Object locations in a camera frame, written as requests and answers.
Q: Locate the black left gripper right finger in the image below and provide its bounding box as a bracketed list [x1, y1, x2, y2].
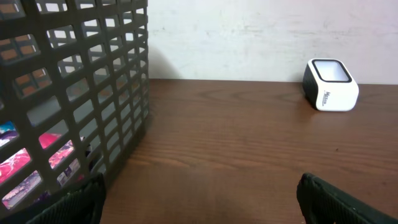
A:
[296, 173, 397, 224]

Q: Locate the grey plastic mesh basket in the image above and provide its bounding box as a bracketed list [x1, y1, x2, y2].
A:
[1, 0, 149, 217]

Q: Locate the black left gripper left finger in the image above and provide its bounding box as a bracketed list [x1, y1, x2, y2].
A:
[0, 172, 107, 224]

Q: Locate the red purple snack packet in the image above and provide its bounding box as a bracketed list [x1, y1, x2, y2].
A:
[1, 131, 80, 210]

